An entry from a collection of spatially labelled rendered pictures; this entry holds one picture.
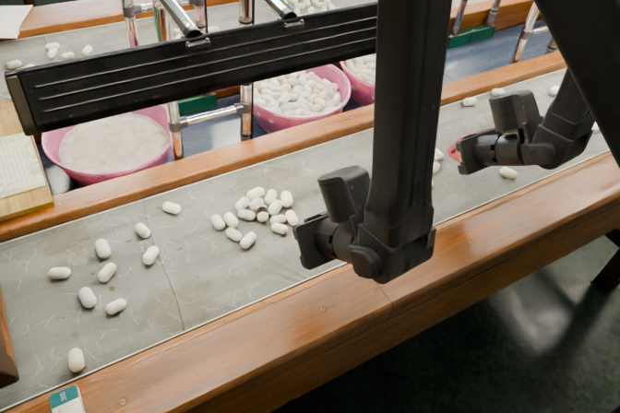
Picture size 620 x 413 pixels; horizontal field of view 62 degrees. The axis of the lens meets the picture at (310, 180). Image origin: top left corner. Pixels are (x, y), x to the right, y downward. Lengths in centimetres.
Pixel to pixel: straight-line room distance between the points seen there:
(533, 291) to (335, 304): 126
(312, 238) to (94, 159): 57
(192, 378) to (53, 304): 27
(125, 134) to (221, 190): 27
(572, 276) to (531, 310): 25
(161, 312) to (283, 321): 20
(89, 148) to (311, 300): 59
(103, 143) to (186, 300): 44
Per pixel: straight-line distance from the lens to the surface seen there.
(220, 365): 80
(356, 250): 60
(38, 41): 156
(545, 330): 195
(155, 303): 89
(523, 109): 92
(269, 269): 92
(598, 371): 196
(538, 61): 161
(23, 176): 109
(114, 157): 116
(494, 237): 103
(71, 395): 80
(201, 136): 126
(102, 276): 92
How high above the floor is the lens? 148
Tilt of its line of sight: 44 degrees down
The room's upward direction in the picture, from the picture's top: 7 degrees clockwise
